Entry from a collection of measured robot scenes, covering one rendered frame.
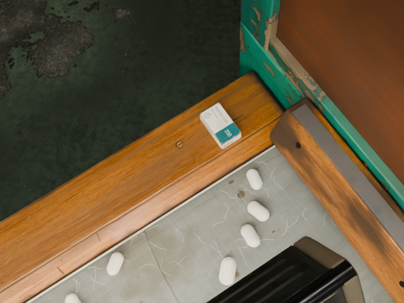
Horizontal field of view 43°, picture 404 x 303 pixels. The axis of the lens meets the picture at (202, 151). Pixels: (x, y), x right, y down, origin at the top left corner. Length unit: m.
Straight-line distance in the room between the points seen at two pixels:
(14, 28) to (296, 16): 1.44
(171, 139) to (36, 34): 1.21
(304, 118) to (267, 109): 0.12
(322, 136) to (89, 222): 0.35
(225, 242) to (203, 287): 0.07
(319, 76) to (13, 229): 0.47
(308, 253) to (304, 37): 0.33
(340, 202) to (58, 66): 1.32
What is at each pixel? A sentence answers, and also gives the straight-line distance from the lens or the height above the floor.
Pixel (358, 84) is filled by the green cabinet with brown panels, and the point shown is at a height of 0.95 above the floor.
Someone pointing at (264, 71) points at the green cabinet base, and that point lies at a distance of 0.79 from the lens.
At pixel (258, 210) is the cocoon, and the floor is 0.76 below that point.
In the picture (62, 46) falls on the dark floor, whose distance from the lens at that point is 1.85.
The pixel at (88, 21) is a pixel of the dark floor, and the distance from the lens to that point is 1.89.
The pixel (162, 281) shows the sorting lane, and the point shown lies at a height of 0.74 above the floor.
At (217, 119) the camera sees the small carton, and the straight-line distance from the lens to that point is 0.75.
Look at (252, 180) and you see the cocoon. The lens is 0.75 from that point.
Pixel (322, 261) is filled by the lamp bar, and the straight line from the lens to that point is 0.38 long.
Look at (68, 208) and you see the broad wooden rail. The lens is 0.76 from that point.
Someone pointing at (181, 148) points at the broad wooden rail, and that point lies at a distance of 0.76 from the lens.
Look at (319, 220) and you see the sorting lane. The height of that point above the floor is 0.74.
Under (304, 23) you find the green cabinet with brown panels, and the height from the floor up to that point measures 0.95.
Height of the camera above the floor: 1.46
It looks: 68 degrees down
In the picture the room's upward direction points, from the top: 9 degrees counter-clockwise
